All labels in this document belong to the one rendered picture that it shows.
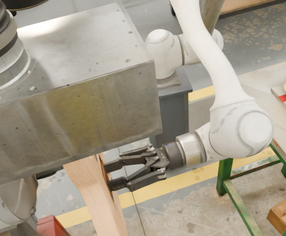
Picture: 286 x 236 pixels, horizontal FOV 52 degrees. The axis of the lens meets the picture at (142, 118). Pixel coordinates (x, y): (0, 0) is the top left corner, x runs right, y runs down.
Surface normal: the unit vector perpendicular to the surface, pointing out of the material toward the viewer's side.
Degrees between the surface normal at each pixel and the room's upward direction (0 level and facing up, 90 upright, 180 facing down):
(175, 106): 90
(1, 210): 76
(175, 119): 90
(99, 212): 49
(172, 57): 80
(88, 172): 85
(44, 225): 0
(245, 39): 0
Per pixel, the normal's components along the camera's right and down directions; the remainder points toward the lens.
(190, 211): -0.12, -0.67
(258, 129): 0.07, -0.01
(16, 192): 0.98, -0.22
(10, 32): 0.98, 0.02
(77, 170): 0.26, 0.53
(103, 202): 0.17, 0.24
